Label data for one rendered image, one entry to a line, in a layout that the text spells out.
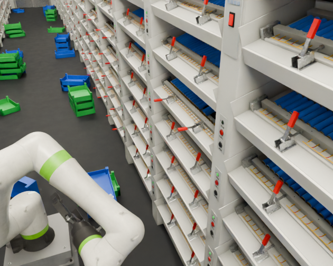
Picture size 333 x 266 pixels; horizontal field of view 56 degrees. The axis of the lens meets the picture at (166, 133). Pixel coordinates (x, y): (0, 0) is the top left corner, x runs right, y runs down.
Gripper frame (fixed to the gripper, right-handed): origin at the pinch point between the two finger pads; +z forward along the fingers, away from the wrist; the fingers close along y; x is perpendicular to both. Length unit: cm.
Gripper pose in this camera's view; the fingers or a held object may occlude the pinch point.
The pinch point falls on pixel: (64, 204)
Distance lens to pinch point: 137.2
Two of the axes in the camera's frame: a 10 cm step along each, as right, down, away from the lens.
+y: -3.9, -6.4, -6.6
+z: -5.8, -3.8, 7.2
